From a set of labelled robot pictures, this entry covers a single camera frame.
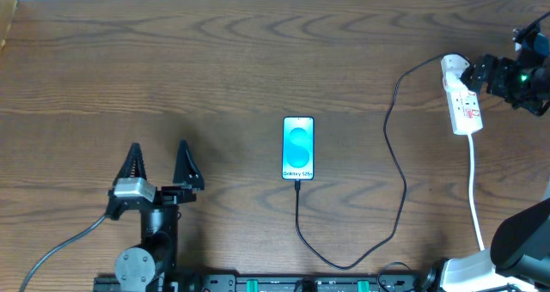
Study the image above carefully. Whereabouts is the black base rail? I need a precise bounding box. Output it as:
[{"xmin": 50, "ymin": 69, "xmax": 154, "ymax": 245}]
[{"xmin": 93, "ymin": 273, "xmax": 431, "ymax": 292}]

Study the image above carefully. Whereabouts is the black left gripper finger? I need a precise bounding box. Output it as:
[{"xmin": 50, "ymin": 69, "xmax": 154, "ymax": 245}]
[
  {"xmin": 113, "ymin": 143, "xmax": 147, "ymax": 185},
  {"xmin": 173, "ymin": 139, "xmax": 205, "ymax": 192}
]

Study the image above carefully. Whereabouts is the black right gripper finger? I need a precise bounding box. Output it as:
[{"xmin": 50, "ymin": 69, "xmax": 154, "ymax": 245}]
[
  {"xmin": 466, "ymin": 54, "xmax": 499, "ymax": 76},
  {"xmin": 460, "ymin": 66, "xmax": 490, "ymax": 94}
]

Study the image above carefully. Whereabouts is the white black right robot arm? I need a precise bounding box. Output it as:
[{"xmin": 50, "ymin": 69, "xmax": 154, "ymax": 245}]
[{"xmin": 421, "ymin": 21, "xmax": 549, "ymax": 291}]

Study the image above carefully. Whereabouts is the black USB charging cable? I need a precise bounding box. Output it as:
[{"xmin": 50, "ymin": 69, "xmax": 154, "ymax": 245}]
[{"xmin": 294, "ymin": 51, "xmax": 472, "ymax": 271}]

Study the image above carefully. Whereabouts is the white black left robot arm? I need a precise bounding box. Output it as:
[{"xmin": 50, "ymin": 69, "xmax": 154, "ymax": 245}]
[{"xmin": 105, "ymin": 140, "xmax": 205, "ymax": 291}]

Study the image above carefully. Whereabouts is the blue Galaxy smartphone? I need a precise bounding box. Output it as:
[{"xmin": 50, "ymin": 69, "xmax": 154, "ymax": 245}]
[{"xmin": 282, "ymin": 116, "xmax": 315, "ymax": 180}]

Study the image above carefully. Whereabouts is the white power strip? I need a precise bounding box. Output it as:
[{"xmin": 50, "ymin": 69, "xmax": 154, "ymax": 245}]
[{"xmin": 443, "ymin": 80, "xmax": 483, "ymax": 136}]

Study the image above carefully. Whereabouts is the brown cardboard panel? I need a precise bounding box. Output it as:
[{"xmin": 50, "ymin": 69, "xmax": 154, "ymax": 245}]
[{"xmin": 0, "ymin": 0, "xmax": 18, "ymax": 51}]

